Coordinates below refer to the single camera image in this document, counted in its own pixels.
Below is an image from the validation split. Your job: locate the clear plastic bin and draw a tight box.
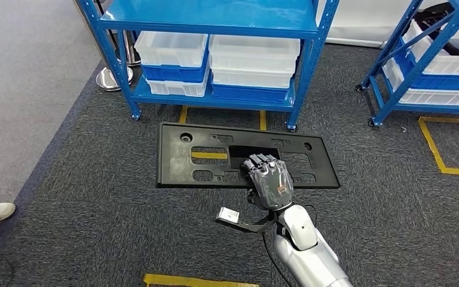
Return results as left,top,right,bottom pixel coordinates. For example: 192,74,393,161
402,20,459,76
146,73,209,98
209,35,301,74
382,59,459,106
134,30,209,68
212,65,296,89

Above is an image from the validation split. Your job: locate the white car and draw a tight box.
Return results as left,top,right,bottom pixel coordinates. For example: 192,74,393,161
316,0,452,49

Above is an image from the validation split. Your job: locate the chrome stanchion post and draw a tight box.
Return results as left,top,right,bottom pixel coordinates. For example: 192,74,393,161
94,0,134,92
123,31,142,66

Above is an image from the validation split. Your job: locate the black curved hose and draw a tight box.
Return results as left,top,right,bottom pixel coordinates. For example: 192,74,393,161
413,2,459,56

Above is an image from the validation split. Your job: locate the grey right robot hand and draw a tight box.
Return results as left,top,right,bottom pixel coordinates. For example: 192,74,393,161
240,153,295,212

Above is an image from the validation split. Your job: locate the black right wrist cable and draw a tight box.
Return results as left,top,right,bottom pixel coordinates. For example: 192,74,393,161
260,231,293,287

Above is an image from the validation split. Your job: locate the blue metal shelf rack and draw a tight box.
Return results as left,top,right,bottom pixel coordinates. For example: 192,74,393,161
355,0,459,129
75,0,340,133

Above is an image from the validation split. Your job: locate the black plastic mounting plate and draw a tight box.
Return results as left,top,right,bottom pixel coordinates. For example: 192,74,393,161
156,121,341,190

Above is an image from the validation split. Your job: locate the yellow floor tape marking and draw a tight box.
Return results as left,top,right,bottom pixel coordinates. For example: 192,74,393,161
179,105,268,160
418,115,459,178
143,274,260,287

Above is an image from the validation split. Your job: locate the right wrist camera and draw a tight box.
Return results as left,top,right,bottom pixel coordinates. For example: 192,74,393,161
215,206,278,234

